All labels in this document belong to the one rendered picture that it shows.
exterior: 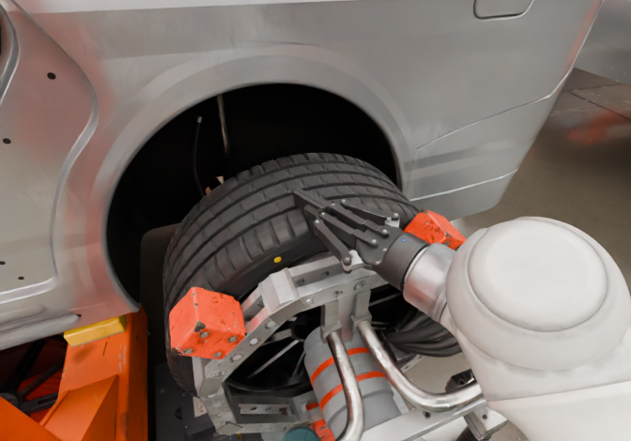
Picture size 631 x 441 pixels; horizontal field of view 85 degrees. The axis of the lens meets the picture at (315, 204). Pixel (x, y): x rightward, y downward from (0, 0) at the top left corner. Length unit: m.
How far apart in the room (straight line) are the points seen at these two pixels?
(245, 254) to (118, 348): 0.62
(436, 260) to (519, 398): 0.21
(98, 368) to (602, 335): 1.05
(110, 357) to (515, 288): 1.02
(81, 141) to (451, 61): 0.80
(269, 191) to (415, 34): 0.46
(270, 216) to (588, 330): 0.47
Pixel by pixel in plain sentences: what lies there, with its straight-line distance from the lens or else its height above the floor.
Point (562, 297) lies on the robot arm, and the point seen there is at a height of 1.40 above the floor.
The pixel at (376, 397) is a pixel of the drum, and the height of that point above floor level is 0.91.
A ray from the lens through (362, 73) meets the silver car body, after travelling 0.80.
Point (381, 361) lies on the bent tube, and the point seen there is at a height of 1.01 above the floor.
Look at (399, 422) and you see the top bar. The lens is 0.63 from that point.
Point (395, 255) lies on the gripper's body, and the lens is 0.46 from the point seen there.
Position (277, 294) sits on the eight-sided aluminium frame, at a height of 1.12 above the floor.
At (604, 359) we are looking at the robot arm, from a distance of 0.28.
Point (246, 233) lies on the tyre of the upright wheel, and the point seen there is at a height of 1.15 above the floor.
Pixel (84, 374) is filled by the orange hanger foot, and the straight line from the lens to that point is 1.13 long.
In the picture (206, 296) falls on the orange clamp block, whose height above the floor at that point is 1.11.
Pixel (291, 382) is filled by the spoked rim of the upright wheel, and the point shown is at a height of 0.63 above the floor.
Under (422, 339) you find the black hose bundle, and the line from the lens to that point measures 0.65.
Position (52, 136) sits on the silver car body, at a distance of 0.79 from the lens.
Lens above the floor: 1.56
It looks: 40 degrees down
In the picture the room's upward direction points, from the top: straight up
